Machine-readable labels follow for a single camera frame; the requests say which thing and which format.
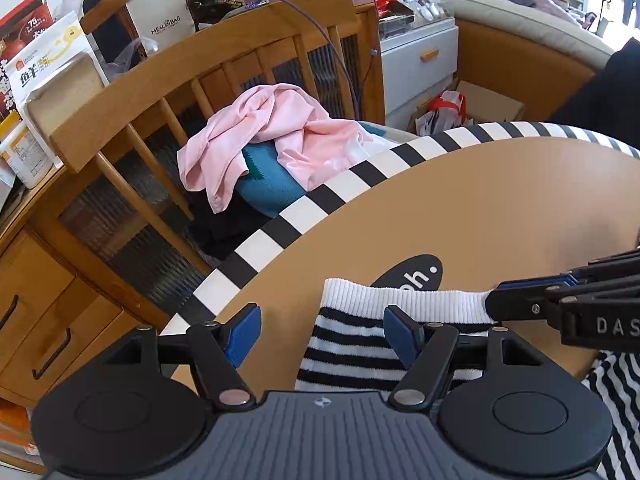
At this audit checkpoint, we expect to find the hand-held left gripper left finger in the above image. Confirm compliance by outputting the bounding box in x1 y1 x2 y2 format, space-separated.
102 304 262 409

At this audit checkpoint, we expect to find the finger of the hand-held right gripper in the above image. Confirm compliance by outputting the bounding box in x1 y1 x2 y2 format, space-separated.
495 249 640 291
484 270 640 329

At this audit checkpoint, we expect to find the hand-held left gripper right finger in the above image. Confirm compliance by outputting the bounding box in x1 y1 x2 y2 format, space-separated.
383 305 545 408

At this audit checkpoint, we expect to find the black white striped sweater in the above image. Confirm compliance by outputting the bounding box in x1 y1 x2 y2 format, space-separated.
295 277 640 480

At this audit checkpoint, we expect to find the black garment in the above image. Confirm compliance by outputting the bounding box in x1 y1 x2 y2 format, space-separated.
187 189 282 262

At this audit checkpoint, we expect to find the teal garment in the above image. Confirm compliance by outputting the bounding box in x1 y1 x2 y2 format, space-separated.
235 142 321 218

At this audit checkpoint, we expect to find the cardboard box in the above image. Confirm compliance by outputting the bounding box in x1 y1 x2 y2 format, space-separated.
407 80 526 133

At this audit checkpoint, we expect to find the red white plastic bag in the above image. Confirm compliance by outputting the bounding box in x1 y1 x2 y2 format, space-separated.
415 91 475 137

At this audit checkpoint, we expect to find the dark cloth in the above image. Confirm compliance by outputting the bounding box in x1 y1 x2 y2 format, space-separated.
545 37 640 153

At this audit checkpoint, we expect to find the pink garment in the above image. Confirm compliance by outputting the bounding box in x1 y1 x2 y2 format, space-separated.
177 85 397 215

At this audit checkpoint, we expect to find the wooden sideboard cabinet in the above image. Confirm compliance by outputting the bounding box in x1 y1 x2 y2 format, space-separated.
0 2 386 408

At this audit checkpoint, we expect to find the beige sofa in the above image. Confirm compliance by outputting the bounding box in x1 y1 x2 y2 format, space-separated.
407 0 618 123

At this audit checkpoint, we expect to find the white drawer unit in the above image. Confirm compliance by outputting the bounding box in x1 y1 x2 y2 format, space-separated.
379 24 460 131

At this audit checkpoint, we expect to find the wooden spindle-back chair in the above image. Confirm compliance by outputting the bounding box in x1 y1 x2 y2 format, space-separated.
50 0 386 281

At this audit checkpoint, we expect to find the white yellow carton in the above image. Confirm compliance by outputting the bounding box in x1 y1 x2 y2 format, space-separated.
0 120 55 190

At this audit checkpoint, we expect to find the clear plastic box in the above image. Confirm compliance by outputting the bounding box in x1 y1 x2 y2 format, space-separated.
378 12 416 41

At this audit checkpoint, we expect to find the black gold packet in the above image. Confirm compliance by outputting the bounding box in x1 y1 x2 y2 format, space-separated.
189 0 252 31

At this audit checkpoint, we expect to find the white yellow rice bag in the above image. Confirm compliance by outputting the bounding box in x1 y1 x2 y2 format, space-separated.
10 10 111 168

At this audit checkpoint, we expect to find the white paper bag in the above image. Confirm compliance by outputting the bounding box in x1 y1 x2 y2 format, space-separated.
125 0 197 50

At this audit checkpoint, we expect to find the red printed box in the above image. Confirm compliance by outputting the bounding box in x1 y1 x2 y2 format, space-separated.
0 0 57 121

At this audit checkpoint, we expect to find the purple cable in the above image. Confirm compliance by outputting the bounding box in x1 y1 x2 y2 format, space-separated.
247 0 375 121

